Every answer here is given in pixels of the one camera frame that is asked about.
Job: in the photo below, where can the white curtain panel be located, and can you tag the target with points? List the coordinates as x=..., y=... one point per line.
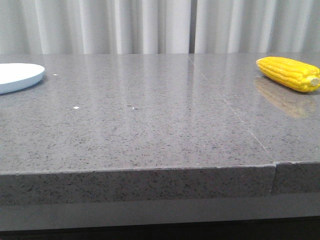
x=97, y=26
x=254, y=26

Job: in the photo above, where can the white curtain left panel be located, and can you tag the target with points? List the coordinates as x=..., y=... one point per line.
x=97, y=26

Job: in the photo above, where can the yellow corn cob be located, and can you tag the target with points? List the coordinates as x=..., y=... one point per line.
x=296, y=75

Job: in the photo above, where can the white curtain right panel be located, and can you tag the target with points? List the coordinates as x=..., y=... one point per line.
x=254, y=26

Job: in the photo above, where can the light blue round plate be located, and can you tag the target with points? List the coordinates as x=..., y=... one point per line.
x=19, y=76

